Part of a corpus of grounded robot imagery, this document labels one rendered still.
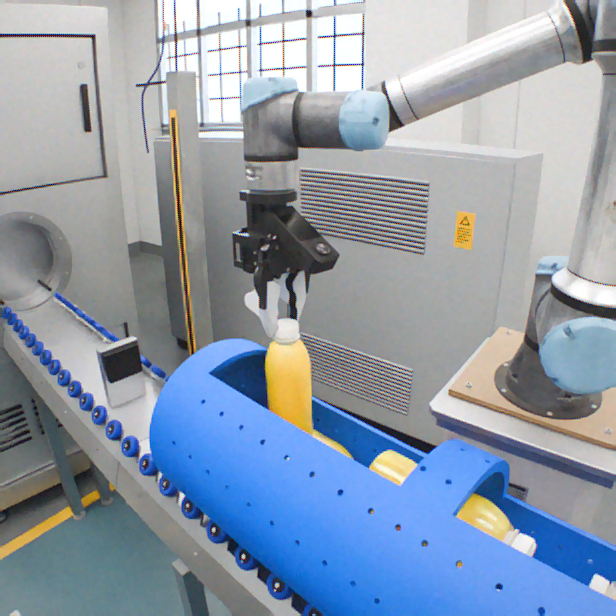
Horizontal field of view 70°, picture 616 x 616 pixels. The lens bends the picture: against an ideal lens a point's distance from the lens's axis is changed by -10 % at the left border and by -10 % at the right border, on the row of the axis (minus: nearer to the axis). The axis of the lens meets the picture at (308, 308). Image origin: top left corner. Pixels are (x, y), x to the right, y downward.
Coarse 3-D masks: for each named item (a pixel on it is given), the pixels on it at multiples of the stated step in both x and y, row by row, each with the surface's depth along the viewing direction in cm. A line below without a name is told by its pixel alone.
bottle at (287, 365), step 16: (272, 352) 73; (288, 352) 72; (304, 352) 74; (272, 368) 73; (288, 368) 72; (304, 368) 73; (272, 384) 74; (288, 384) 73; (304, 384) 74; (272, 400) 75; (288, 400) 74; (304, 400) 75; (288, 416) 75; (304, 416) 76
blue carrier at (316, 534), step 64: (192, 384) 71; (256, 384) 88; (192, 448) 66; (256, 448) 60; (320, 448) 56; (384, 448) 77; (448, 448) 54; (256, 512) 57; (320, 512) 51; (384, 512) 48; (448, 512) 46; (512, 512) 62; (320, 576) 50; (384, 576) 45; (448, 576) 42; (512, 576) 39; (576, 576) 56
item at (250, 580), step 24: (72, 408) 114; (96, 432) 105; (120, 456) 97; (144, 480) 91; (168, 504) 85; (192, 528) 80; (216, 552) 75; (240, 576) 71; (264, 600) 68; (288, 600) 66
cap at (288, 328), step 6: (282, 324) 73; (288, 324) 73; (294, 324) 73; (282, 330) 72; (288, 330) 72; (294, 330) 72; (276, 336) 73; (282, 336) 72; (288, 336) 72; (294, 336) 72
